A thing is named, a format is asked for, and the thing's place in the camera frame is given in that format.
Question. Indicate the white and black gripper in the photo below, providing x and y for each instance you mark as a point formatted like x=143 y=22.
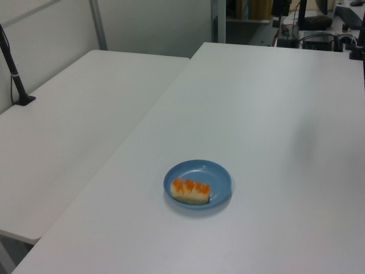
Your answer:
x=279 y=7

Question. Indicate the orange glazed bread roll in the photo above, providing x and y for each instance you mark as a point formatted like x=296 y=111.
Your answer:
x=189 y=191

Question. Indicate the wooden shelf panel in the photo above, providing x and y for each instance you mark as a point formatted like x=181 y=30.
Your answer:
x=256 y=10

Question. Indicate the black monitor stand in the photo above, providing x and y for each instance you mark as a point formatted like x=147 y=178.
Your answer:
x=313 y=22

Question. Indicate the black open equipment box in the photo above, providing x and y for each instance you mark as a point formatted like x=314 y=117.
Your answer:
x=318 y=42

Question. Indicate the black keyboard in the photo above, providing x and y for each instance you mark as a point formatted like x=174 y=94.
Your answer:
x=349 y=17

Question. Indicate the blue round plastic plate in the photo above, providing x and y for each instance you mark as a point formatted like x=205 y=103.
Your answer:
x=209 y=174

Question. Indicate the white side table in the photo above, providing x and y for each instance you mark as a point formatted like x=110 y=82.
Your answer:
x=71 y=128

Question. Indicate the dark grey cabinet post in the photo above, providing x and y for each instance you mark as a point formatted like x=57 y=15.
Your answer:
x=219 y=21

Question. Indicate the black camera stand clamp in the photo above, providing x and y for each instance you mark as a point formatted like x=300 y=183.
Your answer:
x=356 y=52

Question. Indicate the grey metal frame post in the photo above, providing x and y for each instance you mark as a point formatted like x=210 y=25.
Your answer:
x=98 y=28

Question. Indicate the black camera pole stand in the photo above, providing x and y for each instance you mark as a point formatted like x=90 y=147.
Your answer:
x=15 y=80

